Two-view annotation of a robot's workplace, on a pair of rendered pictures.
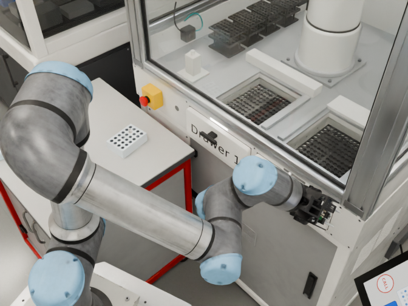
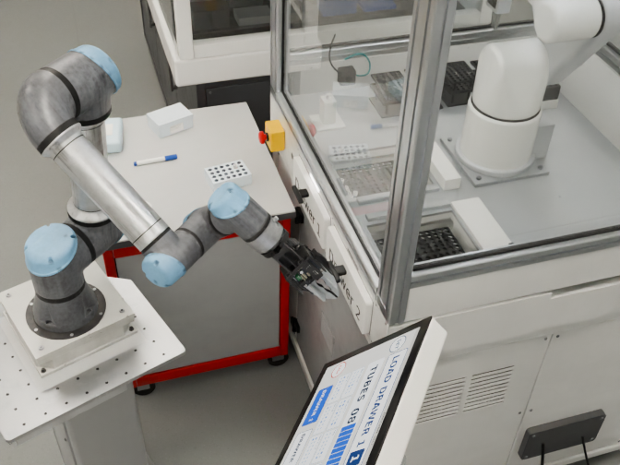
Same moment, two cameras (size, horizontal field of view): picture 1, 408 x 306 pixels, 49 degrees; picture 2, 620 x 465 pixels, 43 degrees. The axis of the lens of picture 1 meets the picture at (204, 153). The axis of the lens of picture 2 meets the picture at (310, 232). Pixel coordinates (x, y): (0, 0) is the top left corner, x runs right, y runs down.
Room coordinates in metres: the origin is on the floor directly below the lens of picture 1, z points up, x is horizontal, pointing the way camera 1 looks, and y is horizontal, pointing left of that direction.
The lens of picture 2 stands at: (-0.45, -0.75, 2.26)
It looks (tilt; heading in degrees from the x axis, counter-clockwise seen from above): 41 degrees down; 24
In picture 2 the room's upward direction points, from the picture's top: 2 degrees clockwise
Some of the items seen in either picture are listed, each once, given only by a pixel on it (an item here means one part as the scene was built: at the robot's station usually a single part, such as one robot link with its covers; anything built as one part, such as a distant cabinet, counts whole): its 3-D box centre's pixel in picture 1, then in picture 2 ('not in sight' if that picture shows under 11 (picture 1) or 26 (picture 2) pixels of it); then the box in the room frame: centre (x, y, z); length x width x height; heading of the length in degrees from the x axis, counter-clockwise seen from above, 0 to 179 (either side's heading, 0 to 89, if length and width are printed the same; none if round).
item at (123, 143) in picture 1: (127, 140); (228, 175); (1.20, 0.28, 0.78); 0.12 x 0.08 x 0.04; 141
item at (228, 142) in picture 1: (216, 139); (310, 200); (1.10, -0.04, 0.87); 0.29 x 0.02 x 0.11; 43
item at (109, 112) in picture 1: (98, 207); (188, 252); (1.20, 0.46, 0.38); 0.62 x 0.58 x 0.76; 43
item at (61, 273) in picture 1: (61, 285); (55, 258); (0.50, 0.32, 1.00); 0.13 x 0.12 x 0.14; 176
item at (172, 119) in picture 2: not in sight; (170, 120); (1.36, 0.60, 0.79); 0.13 x 0.09 x 0.05; 152
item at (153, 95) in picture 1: (151, 96); (273, 136); (1.33, 0.19, 0.88); 0.07 x 0.05 x 0.07; 43
